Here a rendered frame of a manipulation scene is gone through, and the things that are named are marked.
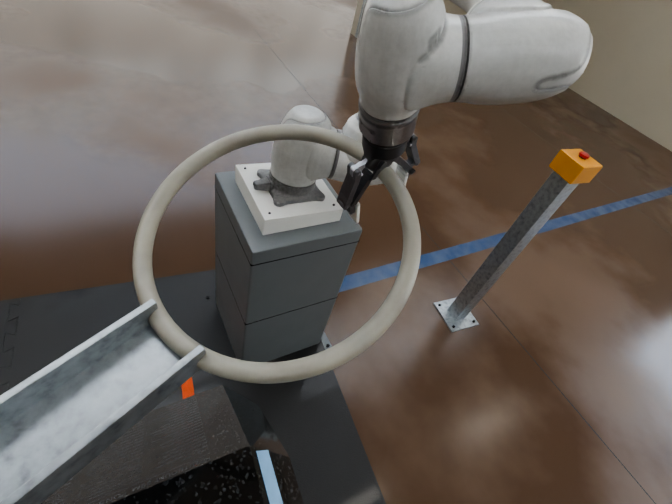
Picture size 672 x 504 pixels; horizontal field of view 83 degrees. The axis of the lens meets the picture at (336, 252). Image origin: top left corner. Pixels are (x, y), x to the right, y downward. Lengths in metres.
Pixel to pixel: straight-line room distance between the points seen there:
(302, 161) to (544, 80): 0.74
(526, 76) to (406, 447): 1.58
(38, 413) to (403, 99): 0.62
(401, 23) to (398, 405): 1.66
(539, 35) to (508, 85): 0.06
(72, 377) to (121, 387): 0.07
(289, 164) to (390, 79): 0.70
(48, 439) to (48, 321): 1.46
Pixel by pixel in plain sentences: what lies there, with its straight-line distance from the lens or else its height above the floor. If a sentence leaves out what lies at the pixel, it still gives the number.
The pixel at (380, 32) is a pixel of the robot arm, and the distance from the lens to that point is 0.49.
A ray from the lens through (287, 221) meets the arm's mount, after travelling 1.19.
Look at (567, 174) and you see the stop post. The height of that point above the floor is 1.02.
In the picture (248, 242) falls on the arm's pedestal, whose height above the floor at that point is 0.80.
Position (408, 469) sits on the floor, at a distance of 1.83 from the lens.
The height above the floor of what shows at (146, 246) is 1.13.
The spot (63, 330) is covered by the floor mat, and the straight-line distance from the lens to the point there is 2.03.
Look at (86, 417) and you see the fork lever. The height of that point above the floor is 1.08.
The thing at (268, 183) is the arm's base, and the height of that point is 0.90.
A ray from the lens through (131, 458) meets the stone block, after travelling 0.96.
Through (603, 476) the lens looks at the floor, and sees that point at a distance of 2.37.
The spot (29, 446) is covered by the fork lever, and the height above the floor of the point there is 1.08.
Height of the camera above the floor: 1.65
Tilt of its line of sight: 45 degrees down
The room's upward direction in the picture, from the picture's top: 18 degrees clockwise
